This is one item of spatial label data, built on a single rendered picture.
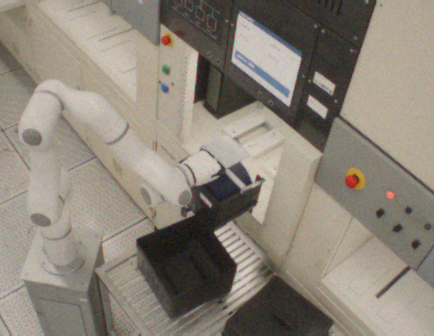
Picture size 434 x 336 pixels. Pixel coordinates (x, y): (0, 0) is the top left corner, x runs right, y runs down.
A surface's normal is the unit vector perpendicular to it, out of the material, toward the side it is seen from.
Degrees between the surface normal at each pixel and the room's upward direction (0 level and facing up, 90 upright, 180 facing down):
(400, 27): 90
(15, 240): 0
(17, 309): 0
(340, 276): 0
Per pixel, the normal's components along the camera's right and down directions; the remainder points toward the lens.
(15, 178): 0.10, -0.66
